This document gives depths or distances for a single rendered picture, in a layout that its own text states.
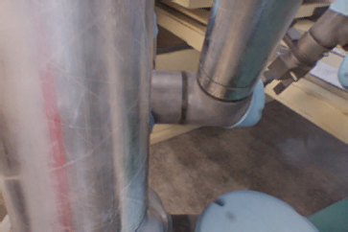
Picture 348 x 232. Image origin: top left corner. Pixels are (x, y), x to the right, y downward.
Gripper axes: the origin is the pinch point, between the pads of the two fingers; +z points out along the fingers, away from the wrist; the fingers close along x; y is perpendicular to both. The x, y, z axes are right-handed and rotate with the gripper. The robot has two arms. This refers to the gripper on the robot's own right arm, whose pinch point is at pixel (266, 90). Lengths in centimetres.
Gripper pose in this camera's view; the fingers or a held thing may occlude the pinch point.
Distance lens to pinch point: 84.5
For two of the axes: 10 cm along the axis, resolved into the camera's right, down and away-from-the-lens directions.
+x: 8.2, -1.7, 5.5
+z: -3.9, 5.5, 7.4
